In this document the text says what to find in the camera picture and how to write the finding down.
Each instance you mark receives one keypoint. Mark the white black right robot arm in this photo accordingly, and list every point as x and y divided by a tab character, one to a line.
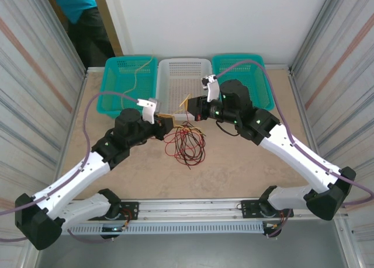
304	160

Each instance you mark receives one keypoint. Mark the white plastic basket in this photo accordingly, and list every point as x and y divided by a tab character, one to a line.
178	78

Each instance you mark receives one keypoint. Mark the teal plastic basket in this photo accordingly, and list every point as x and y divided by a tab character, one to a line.
117	75
251	75

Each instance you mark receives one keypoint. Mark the person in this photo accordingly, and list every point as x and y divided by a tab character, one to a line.
93	31

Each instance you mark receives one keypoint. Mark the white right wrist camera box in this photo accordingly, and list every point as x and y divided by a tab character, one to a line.
212	91

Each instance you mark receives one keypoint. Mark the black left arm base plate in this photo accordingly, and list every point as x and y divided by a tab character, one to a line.
131	206

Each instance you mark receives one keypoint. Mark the aluminium mounting rail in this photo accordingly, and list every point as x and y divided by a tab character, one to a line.
190	205

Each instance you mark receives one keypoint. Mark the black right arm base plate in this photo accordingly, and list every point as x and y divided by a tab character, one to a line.
248	209

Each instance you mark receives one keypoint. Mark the wooden door frame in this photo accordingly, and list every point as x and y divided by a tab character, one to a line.
102	2

